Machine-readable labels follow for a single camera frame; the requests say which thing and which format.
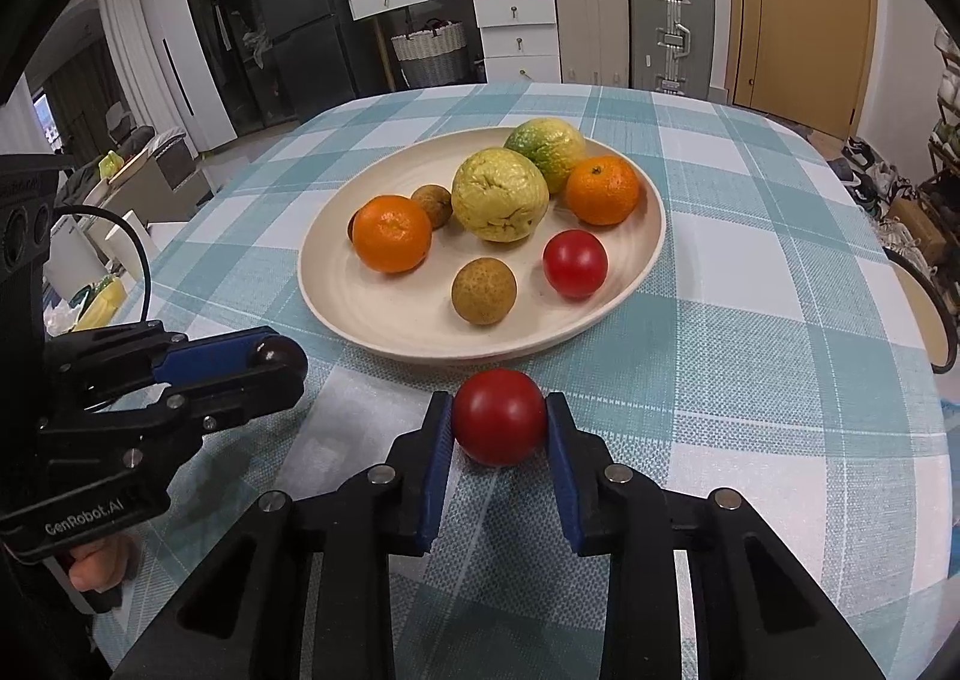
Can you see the red tomato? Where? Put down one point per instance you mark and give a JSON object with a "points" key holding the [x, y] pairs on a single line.
{"points": [[499, 417], [575, 263]]}

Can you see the white drawer cabinet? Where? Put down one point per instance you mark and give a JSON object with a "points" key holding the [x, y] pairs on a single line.
{"points": [[519, 37]]}

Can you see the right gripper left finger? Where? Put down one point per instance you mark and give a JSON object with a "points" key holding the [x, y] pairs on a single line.
{"points": [[304, 584]]}

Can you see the green yellow guava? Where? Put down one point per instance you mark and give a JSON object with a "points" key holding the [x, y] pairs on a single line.
{"points": [[554, 146]]}

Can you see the beige suitcase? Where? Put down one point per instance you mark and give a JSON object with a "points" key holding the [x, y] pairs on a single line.
{"points": [[594, 37]]}

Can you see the orange mandarin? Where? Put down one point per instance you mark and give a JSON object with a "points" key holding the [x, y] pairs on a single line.
{"points": [[391, 234], [603, 191]]}

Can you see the cream round plate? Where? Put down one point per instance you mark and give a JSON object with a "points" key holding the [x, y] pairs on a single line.
{"points": [[410, 317]]}

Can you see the silver aluminium suitcase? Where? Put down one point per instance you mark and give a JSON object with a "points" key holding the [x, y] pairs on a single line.
{"points": [[671, 45]]}

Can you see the red tomato back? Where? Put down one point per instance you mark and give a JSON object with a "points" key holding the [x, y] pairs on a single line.
{"points": [[575, 263]]}

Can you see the red tomato front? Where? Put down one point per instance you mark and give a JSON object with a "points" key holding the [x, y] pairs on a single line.
{"points": [[499, 417]]}

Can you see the wooden door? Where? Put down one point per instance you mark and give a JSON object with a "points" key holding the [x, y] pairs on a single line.
{"points": [[805, 61]]}

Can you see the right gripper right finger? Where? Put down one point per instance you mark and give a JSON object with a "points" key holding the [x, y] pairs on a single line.
{"points": [[758, 613]]}

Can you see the wooden shoe rack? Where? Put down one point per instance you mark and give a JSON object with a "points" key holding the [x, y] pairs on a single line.
{"points": [[944, 137]]}

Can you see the left hand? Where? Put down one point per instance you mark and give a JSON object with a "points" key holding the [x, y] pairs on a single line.
{"points": [[100, 565]]}

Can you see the woven laundry basket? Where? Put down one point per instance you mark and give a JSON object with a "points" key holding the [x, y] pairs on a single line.
{"points": [[435, 56]]}

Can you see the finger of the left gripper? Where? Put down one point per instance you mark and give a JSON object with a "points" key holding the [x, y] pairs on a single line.
{"points": [[210, 405], [195, 357]]}

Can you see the round wooden stool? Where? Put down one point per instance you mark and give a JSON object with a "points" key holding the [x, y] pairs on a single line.
{"points": [[936, 326]]}

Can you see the teal checkered tablecloth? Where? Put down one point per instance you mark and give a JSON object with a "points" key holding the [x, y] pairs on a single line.
{"points": [[770, 351]]}

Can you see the brown longan small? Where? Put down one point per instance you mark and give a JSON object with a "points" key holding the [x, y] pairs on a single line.
{"points": [[435, 201]]}

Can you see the dark plum back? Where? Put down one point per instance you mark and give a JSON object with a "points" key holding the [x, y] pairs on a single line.
{"points": [[277, 350]]}

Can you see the brown longan large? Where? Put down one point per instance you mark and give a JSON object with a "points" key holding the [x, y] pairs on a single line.
{"points": [[484, 291]]}

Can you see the large yellow guava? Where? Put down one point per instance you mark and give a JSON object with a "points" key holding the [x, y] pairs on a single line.
{"points": [[499, 195]]}

